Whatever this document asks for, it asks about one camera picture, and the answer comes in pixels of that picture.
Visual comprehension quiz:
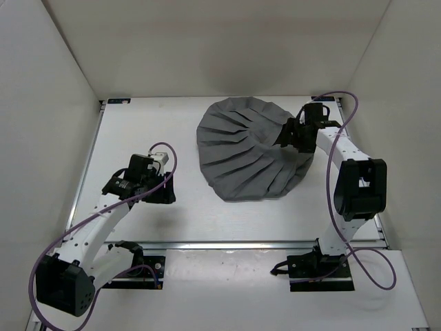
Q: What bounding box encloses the grey pleated skirt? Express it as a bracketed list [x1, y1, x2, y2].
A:
[196, 97, 314, 202]

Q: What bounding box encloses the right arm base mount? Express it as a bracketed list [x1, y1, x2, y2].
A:
[270, 239, 355, 292]

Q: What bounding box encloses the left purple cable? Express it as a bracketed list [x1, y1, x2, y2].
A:
[28, 141, 178, 331]

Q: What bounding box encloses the purple cable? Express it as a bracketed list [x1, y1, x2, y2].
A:
[28, 141, 178, 331]
[289, 90, 397, 290]

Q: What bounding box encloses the blue label right corner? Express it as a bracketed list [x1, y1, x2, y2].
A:
[311, 96, 335, 103]

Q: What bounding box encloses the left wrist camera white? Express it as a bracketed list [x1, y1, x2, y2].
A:
[147, 149, 170, 174]

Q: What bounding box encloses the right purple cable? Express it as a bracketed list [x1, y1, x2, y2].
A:
[289, 90, 397, 290]

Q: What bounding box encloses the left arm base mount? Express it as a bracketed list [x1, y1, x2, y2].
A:
[103, 241, 166, 290]

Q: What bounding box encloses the blue label left corner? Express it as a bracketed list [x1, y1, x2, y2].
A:
[107, 98, 131, 104]

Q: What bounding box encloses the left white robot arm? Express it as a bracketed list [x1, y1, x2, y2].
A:
[35, 152, 176, 317]

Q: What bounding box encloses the aluminium rail front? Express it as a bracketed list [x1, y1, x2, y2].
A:
[103, 239, 389, 253]

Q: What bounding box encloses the blue label corner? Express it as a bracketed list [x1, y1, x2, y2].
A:
[311, 96, 335, 103]
[107, 98, 131, 104]

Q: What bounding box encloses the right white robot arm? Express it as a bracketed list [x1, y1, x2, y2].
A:
[275, 103, 387, 276]

